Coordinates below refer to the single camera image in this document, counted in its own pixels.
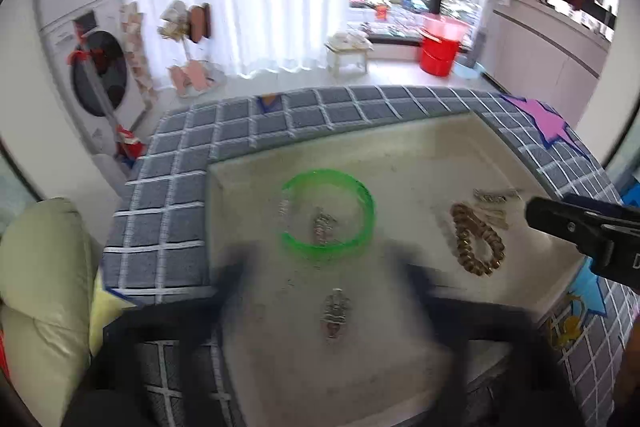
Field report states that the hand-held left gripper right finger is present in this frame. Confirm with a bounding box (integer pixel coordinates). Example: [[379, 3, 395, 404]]
[[395, 252, 586, 427]]

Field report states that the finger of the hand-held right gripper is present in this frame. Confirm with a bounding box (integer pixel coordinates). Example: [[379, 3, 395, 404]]
[[525, 193, 640, 254]]

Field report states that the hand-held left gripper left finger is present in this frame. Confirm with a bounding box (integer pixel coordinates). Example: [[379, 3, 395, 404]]
[[65, 247, 251, 427]]

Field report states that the brown braided bracelet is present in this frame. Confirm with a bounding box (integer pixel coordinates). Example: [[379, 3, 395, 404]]
[[449, 203, 507, 278]]

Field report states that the beige hair clip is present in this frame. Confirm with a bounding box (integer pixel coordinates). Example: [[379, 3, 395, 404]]
[[475, 207, 512, 229]]

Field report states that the green plastic bracelet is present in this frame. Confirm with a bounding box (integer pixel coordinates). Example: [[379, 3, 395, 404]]
[[279, 168, 377, 263]]

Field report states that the small silver ornate clip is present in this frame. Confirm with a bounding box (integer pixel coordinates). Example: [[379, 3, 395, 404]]
[[320, 288, 348, 340], [310, 209, 337, 248]]

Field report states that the teal tray with cream inside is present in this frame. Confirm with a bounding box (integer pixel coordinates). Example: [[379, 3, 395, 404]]
[[205, 109, 601, 427]]

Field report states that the grey checked cloth with stars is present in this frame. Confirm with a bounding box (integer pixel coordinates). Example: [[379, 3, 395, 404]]
[[97, 84, 640, 427]]

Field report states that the white cabinet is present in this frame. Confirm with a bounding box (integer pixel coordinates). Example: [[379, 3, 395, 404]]
[[482, 0, 615, 128]]

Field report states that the blue basin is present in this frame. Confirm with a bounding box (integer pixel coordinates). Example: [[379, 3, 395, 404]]
[[452, 59, 484, 80]]

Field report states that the cream sofa cushion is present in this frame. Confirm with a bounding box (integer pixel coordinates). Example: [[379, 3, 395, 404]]
[[0, 197, 108, 427]]

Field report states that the red bucket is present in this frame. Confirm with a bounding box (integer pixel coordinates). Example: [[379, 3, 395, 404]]
[[419, 32, 461, 76]]

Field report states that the pink basin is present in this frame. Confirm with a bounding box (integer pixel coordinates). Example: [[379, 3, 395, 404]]
[[422, 13, 471, 44]]

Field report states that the small white stool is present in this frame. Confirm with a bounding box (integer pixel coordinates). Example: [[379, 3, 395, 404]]
[[324, 31, 373, 75]]

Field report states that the white washing machine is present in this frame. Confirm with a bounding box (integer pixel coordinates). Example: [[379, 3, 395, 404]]
[[37, 0, 157, 158]]

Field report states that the mop with red ribbon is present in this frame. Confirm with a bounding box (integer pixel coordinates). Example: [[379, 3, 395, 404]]
[[70, 12, 146, 162]]

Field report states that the checkered pink panel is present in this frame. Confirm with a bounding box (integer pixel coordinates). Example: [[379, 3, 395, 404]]
[[119, 2, 158, 102]]

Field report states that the slipper rack with slippers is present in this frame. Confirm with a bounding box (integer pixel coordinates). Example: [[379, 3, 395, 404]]
[[159, 1, 227, 98]]

